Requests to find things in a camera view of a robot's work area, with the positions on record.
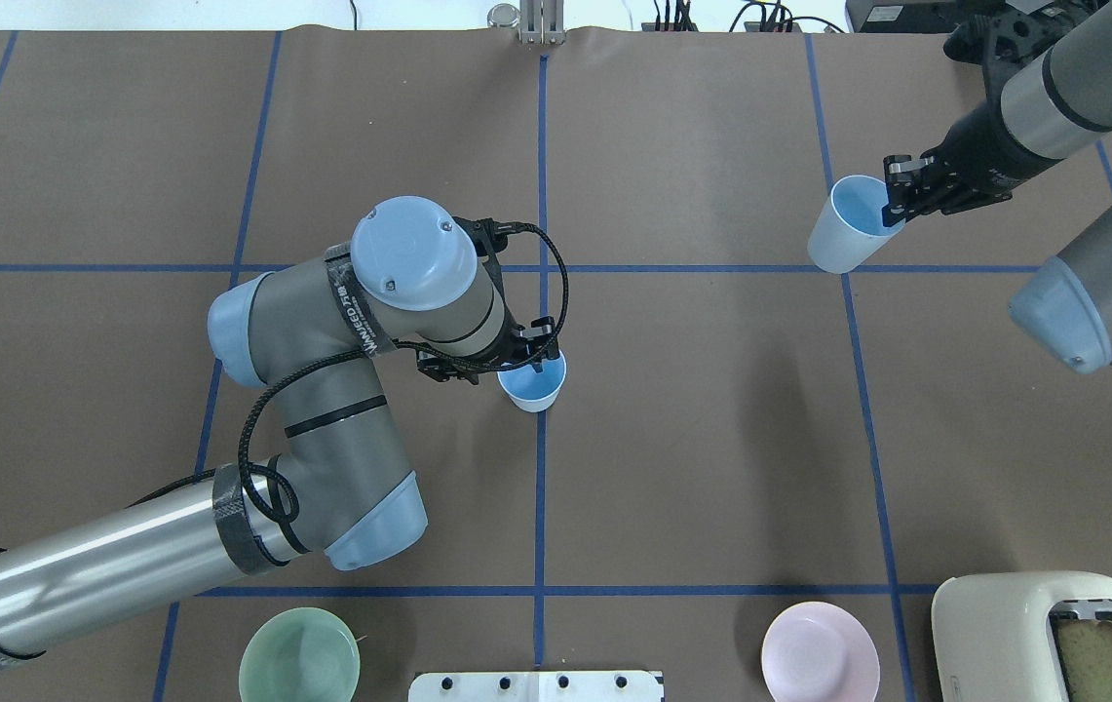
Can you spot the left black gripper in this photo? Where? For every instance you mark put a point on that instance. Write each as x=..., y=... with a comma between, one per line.
x=519, y=348

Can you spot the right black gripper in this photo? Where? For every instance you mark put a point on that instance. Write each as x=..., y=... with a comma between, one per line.
x=973, y=151

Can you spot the light blue cup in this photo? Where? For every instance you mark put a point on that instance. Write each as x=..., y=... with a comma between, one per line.
x=852, y=224
x=534, y=394

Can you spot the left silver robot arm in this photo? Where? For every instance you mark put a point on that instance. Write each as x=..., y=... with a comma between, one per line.
x=320, y=465

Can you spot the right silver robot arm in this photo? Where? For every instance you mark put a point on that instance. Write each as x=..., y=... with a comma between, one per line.
x=1047, y=70

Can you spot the green bowl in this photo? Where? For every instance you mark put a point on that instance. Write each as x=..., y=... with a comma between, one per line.
x=301, y=654

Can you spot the pink bowl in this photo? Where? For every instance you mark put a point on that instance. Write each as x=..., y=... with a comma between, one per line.
x=819, y=652

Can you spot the cream toaster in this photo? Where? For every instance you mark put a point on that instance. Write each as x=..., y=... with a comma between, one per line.
x=992, y=633

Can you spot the toast slice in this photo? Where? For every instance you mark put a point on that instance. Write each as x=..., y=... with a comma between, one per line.
x=1084, y=651

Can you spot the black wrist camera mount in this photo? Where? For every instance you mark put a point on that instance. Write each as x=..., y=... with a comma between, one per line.
x=1012, y=31

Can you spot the white pedestal column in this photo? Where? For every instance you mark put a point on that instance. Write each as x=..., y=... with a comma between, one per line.
x=592, y=685

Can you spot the aluminium frame post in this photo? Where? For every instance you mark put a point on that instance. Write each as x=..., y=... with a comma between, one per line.
x=541, y=22

